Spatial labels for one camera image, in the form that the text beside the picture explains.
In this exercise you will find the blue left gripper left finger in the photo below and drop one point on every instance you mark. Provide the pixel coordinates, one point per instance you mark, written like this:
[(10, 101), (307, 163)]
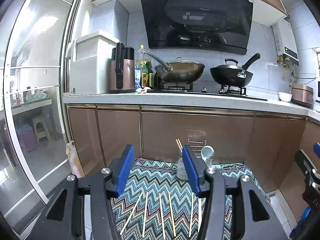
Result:
[(123, 169)]

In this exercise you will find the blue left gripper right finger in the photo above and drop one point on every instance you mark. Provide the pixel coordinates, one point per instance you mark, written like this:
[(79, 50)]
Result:
[(189, 161)]

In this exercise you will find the white ceramic soup spoon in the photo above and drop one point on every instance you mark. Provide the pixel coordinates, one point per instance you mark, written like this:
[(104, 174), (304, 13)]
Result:
[(207, 152)]

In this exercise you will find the wooden chopstick in rack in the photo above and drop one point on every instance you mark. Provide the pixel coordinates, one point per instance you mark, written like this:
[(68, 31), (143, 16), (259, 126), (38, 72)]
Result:
[(178, 146)]

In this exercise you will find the zigzag knitted cloth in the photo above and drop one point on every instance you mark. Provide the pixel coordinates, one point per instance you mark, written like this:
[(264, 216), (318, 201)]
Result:
[(155, 177)]

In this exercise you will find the yellow plastic bag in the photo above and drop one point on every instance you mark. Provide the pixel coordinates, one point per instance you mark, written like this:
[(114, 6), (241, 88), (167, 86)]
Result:
[(74, 160)]

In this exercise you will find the garlic bulbs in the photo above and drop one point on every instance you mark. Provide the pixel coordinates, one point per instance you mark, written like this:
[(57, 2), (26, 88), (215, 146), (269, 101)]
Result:
[(143, 90)]

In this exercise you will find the white blue plastic bag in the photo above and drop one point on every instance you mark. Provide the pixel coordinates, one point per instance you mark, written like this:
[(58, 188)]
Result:
[(137, 78)]

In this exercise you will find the gas stove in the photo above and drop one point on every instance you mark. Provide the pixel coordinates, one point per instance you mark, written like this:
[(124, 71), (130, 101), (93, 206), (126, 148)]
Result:
[(188, 88)]

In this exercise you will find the dark sauce bottle yellow label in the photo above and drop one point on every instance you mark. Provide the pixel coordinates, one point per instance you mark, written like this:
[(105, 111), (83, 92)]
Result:
[(144, 74)]

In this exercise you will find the rose gold electric kettle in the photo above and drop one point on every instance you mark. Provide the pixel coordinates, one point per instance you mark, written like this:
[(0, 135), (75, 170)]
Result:
[(122, 72)]

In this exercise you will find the dark green sauce bottle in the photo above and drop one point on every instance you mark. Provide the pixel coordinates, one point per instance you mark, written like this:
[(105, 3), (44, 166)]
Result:
[(150, 84)]

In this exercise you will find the white plastic stool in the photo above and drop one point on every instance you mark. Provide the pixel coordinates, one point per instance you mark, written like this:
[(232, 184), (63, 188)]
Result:
[(40, 128)]

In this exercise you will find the clear bottle yellow cap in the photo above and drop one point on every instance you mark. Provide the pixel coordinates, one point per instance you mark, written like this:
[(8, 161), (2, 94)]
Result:
[(141, 58)]

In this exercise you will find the rose gold rice cooker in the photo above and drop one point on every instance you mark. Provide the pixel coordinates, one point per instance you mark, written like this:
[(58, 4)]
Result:
[(302, 95)]

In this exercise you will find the white ceramic bowl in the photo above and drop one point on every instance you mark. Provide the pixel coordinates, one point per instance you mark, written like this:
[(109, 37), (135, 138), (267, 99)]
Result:
[(285, 97)]

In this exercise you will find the purple bin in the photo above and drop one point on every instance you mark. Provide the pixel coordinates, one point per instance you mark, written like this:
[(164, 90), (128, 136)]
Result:
[(26, 138)]

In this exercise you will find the white gas water heater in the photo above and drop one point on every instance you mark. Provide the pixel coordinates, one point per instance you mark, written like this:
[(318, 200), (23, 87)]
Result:
[(285, 43)]

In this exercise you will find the black range hood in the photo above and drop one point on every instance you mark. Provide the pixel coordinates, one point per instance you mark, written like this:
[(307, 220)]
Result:
[(222, 25)]

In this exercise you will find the sliding glass door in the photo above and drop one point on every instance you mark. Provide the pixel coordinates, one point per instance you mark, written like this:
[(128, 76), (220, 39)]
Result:
[(34, 35)]

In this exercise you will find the wire utensil rack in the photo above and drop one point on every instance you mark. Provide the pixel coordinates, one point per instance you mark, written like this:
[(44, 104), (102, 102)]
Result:
[(197, 154)]

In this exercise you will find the bronze wok with steel handle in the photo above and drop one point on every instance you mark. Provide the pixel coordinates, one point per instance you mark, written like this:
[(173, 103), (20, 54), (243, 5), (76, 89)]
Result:
[(176, 71)]

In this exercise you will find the black wok with black handle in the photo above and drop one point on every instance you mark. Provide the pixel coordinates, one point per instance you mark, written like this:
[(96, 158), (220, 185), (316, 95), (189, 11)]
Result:
[(231, 74)]

